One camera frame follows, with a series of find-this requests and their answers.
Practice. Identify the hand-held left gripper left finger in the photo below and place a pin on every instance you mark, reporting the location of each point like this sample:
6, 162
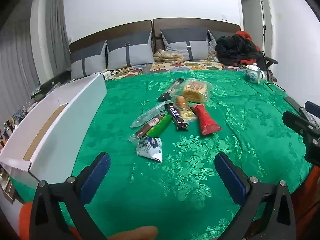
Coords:
96, 177

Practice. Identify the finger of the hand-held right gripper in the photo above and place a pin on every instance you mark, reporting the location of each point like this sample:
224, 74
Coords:
312, 110
296, 124

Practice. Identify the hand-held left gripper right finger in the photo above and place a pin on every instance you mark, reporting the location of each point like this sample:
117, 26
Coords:
230, 180

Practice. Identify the white cardboard box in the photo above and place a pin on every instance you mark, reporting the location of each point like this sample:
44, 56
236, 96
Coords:
62, 130

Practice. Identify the white blue milk pouch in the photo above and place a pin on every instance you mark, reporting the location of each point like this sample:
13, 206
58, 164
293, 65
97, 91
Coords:
150, 148

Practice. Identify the red snack packet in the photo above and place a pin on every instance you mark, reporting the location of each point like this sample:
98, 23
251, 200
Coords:
206, 122

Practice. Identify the yellow biscuit packet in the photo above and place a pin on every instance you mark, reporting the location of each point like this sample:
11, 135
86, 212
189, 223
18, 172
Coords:
188, 115

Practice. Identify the brown fruit bar packet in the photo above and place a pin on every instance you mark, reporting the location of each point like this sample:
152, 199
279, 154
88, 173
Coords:
153, 123

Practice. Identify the green sausage packet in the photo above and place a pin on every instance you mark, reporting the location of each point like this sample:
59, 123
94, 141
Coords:
160, 126

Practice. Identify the clear jelly stick packet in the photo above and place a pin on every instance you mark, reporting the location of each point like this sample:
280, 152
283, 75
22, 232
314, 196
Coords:
150, 115

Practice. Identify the dark chocolate bar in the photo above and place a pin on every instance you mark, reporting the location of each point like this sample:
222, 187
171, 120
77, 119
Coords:
176, 116

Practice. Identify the bread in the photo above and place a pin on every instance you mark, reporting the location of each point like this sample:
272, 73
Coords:
195, 91

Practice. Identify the black stick packet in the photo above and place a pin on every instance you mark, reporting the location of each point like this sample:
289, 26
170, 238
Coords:
170, 90

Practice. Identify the person's left hand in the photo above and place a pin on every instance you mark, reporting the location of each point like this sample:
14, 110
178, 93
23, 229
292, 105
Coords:
136, 233

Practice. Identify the orange clothing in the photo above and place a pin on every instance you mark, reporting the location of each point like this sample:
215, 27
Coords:
23, 220
308, 192

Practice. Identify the green floral tablecloth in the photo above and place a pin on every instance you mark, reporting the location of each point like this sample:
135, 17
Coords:
175, 175

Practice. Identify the black chair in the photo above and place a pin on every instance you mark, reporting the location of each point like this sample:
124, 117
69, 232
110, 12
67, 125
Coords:
271, 61

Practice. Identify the white blue porcelain teapot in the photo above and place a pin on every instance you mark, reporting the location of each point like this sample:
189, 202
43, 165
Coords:
253, 76

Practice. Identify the black jacket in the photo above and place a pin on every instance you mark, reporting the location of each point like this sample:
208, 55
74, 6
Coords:
235, 50

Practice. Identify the red garment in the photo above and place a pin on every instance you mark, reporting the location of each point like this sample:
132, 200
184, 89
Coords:
246, 34

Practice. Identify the white power strip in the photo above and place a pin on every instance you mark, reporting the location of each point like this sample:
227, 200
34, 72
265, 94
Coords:
107, 74

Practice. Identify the white door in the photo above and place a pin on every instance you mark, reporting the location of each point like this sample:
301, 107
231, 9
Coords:
253, 22

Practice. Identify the clear plastic bag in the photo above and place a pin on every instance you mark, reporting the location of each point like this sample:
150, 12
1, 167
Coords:
213, 55

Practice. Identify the floral bedsheet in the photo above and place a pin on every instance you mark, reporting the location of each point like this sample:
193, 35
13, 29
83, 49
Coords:
190, 66

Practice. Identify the folded beige blanket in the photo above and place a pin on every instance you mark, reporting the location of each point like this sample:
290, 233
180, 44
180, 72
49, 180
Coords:
167, 56

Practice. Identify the grey curtain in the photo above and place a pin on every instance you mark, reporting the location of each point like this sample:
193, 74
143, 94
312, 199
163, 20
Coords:
22, 55

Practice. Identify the white wall socket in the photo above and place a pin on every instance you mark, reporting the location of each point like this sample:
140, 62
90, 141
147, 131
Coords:
224, 17

